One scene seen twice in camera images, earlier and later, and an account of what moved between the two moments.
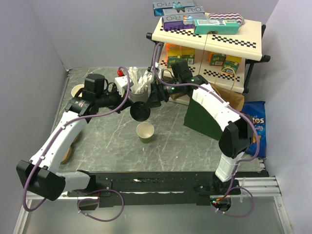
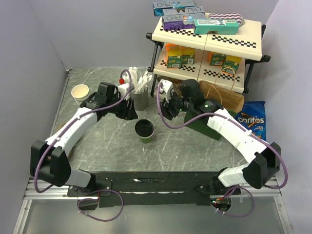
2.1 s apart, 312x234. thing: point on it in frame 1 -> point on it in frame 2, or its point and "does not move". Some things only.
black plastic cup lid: [140, 111] -> [144, 128]
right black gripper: [157, 94] -> [165, 107]
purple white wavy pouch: [229, 15] does not move
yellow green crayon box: [188, 54] does not move
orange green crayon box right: [217, 58] does not move
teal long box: [225, 26] does not move
